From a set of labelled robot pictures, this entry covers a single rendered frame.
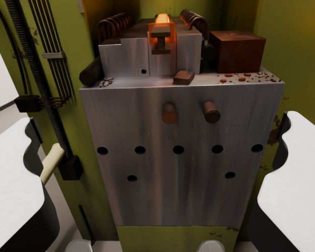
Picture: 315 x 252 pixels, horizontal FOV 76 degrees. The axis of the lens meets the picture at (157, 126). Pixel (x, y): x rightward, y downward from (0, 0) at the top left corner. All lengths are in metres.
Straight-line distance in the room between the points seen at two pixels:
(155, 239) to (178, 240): 0.08
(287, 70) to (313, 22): 0.12
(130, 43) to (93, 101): 0.13
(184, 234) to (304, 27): 0.66
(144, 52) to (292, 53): 0.40
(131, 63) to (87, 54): 0.20
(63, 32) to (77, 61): 0.08
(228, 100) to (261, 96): 0.06
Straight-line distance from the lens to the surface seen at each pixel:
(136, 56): 0.43
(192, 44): 0.42
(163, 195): 0.57
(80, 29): 0.59
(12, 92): 3.06
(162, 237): 0.74
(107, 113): 0.42
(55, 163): 0.72
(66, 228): 1.35
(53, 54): 0.62
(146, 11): 0.90
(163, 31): 0.32
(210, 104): 0.39
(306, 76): 0.70
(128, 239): 0.76
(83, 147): 0.76
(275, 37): 0.62
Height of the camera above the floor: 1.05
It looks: 32 degrees down
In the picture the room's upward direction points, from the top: 3 degrees counter-clockwise
